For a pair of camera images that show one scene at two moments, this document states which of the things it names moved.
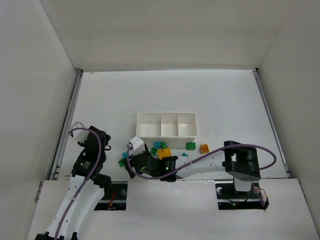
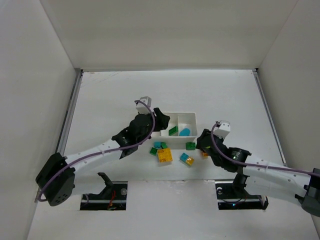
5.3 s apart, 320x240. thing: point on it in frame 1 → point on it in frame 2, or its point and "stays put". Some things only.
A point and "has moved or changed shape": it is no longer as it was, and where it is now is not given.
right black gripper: x=136 y=162 → x=204 y=141
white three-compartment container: x=175 y=128 stays put
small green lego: x=153 y=151 stays put
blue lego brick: x=157 y=144 stays put
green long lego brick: x=121 y=162 → x=173 y=130
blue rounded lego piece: x=124 y=154 has moved or changed shape
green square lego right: x=190 y=146 stays put
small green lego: x=163 y=145 stays put
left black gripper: x=94 y=136 → x=157 y=120
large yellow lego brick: x=164 y=152 stays put
